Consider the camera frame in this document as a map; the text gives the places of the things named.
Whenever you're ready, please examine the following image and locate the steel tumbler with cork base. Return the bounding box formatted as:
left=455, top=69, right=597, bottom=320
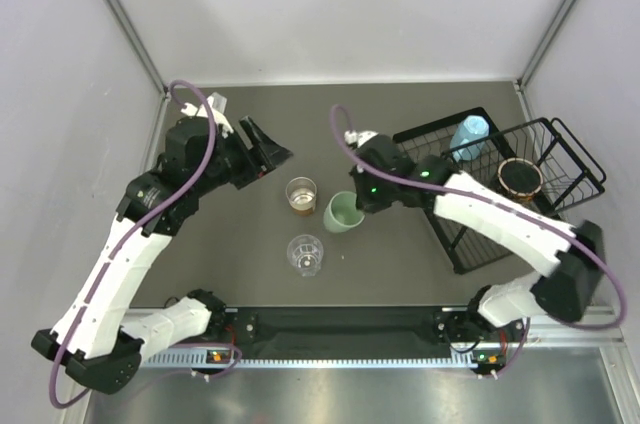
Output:
left=285, top=176, right=318, bottom=216

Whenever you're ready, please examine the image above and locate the black wire dish rack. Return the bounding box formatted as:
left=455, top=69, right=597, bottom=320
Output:
left=390, top=106, right=607, bottom=277

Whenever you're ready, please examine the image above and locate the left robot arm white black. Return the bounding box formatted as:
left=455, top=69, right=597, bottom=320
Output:
left=31, top=115, right=293, bottom=395

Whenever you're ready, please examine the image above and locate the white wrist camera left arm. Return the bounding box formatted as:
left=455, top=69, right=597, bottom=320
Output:
left=181, top=92, right=235, bottom=138

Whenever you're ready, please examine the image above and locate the mint green cup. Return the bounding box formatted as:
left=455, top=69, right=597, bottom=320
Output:
left=323, top=191, right=365, bottom=233

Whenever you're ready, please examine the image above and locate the clear plastic glass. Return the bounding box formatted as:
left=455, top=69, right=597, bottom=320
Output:
left=286, top=234, right=324, bottom=277

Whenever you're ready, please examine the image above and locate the light blue ceramic mug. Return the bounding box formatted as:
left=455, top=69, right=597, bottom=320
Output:
left=450, top=115, right=490, bottom=162

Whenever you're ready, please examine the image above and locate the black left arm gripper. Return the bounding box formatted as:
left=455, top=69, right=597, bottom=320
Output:
left=192, top=115, right=293, bottom=196

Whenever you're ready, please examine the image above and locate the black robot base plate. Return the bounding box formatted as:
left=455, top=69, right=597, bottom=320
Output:
left=186, top=306, right=523, bottom=354

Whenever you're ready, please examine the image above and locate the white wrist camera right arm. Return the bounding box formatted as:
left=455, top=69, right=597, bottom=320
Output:
left=344, top=130, right=378, bottom=149

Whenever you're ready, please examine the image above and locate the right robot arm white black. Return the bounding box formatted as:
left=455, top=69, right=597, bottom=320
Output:
left=338, top=131, right=604, bottom=341

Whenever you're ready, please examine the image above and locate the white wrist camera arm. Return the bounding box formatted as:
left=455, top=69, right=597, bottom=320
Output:
left=181, top=92, right=235, bottom=138
left=344, top=130, right=378, bottom=149

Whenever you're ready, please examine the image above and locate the grey slotted cable duct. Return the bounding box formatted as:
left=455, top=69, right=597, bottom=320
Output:
left=141, top=345, right=506, bottom=372

